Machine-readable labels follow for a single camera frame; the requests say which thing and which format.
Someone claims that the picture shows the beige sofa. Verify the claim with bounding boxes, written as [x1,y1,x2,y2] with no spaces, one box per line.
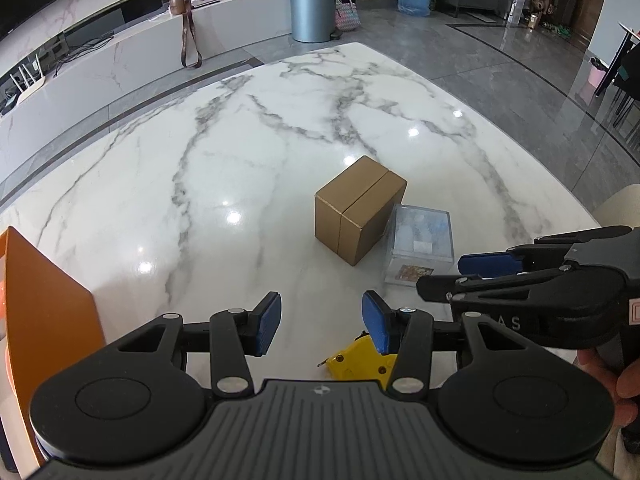
[590,184,640,242]

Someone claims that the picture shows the brown cardboard box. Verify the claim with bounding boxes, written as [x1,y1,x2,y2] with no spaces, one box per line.
[314,155,409,267]

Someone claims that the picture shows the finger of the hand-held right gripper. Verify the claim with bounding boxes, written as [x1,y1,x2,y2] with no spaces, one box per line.
[416,266,576,304]
[457,226,633,277]

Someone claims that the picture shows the yellow hand tool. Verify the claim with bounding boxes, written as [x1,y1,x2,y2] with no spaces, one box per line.
[316,332,401,392]

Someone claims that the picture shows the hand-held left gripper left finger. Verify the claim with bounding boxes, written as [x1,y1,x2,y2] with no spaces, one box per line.
[117,291,282,401]

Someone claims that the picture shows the grey metal trash can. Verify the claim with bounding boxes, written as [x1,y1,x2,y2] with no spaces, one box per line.
[289,0,344,44]

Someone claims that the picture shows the person's right hand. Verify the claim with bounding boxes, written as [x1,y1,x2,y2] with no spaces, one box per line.
[577,347,640,429]

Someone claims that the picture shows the white storage box orange rim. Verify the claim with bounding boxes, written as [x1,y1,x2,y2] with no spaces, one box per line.
[0,226,107,472]

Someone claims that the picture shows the white marble tv console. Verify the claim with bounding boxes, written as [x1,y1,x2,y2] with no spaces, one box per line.
[0,0,294,120]

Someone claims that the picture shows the pink waste bin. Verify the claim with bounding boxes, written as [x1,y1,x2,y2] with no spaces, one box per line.
[588,57,609,97]

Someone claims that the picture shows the white wifi router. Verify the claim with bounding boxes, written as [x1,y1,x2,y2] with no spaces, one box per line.
[9,52,47,107]

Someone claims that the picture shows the woven plastic bag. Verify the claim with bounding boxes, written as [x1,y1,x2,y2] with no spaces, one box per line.
[333,0,362,32]

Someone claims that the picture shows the black chair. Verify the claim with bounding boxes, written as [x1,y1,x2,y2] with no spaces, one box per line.
[594,21,640,132]

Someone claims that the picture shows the clear plastic box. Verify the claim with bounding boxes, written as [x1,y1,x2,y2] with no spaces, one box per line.
[383,203,455,289]

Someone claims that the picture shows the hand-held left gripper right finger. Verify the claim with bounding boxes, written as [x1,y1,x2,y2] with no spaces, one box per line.
[361,290,526,401]

